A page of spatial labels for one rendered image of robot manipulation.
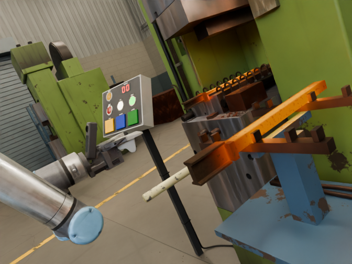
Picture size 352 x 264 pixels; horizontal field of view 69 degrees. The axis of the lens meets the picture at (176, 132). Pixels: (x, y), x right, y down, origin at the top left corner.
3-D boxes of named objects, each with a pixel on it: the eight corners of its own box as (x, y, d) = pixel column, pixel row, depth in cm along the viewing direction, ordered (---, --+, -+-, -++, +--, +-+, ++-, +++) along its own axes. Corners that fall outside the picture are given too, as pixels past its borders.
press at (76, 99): (77, 182, 514) (2, 41, 459) (61, 178, 611) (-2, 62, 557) (158, 134, 642) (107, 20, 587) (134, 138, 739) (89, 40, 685)
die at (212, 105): (223, 113, 99) (216, 92, 97) (195, 117, 117) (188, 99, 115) (288, 77, 118) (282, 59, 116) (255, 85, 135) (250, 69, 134)
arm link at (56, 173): (34, 205, 78) (18, 176, 76) (74, 184, 84) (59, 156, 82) (34, 212, 70) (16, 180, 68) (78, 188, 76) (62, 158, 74)
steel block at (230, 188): (281, 230, 92) (239, 117, 84) (216, 206, 125) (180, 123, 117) (355, 156, 117) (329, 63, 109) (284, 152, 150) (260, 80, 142)
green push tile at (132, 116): (137, 122, 132) (137, 108, 133) (127, 125, 136) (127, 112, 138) (140, 123, 133) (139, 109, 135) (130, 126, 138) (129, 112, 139)
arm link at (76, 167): (59, 157, 82) (63, 159, 73) (74, 150, 84) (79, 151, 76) (73, 181, 84) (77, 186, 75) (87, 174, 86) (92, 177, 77)
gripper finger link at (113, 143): (130, 139, 84) (107, 148, 85) (128, 134, 84) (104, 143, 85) (126, 142, 79) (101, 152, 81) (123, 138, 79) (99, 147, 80)
